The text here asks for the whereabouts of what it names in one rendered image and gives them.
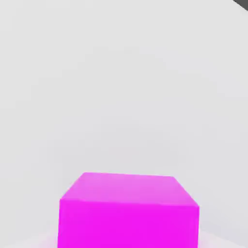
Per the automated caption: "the small magenta cube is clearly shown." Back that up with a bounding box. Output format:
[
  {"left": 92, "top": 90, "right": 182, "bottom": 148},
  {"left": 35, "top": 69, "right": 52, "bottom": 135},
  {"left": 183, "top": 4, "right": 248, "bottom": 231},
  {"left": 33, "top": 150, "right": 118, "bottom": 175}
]
[{"left": 57, "top": 171, "right": 200, "bottom": 248}]

